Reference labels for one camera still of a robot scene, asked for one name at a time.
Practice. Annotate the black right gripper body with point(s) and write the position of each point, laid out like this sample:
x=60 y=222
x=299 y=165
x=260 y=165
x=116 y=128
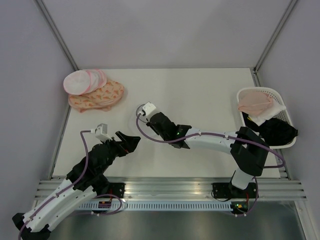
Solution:
x=165 y=138

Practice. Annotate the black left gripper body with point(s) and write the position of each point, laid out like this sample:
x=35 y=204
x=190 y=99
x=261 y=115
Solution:
x=116 y=150

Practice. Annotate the peach pink bra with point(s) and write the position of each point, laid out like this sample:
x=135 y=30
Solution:
x=255 y=103

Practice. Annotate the white mesh laundry bag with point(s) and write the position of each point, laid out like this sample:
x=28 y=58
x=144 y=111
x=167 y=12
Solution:
x=131 y=124

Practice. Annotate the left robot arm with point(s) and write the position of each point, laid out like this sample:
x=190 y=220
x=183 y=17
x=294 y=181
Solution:
x=85 y=181

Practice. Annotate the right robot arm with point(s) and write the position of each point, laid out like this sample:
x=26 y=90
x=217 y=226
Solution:
x=248 y=150

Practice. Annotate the orange floral laundry bag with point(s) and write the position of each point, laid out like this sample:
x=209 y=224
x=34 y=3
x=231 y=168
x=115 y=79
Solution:
x=103 y=98

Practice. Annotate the pink-rimmed white mesh bag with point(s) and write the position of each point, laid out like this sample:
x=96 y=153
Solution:
x=84 y=81

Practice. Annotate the white cloth in basket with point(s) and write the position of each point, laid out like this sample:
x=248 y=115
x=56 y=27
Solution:
x=268 y=113

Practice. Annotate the black garment in basket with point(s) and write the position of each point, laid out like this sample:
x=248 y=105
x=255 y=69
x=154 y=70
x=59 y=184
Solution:
x=275 y=132

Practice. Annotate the white plastic basket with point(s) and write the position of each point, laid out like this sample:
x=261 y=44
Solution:
x=284 y=115

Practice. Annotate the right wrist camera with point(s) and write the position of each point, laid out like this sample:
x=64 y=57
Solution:
x=147 y=110

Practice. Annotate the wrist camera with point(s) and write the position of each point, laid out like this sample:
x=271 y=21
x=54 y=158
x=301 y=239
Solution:
x=101 y=133
x=147 y=110

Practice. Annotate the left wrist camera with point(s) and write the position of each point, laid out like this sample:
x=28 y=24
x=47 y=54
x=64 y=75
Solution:
x=101 y=133

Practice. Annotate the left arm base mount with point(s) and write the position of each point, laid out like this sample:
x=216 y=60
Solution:
x=113 y=188

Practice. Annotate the aluminium rail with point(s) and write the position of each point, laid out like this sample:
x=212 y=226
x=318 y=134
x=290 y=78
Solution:
x=269 y=189

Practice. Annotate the white slotted cable duct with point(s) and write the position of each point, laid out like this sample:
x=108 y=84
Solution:
x=158 y=206

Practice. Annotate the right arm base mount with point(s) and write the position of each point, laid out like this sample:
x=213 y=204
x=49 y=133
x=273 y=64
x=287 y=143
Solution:
x=221 y=192

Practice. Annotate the right aluminium frame post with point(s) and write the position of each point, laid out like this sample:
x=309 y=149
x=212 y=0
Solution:
x=275 y=34

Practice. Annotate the aluminium frame post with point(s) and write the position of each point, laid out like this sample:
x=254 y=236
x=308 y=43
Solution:
x=275 y=34
x=41 y=6

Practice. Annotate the left aluminium frame post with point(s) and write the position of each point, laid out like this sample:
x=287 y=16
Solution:
x=41 y=6

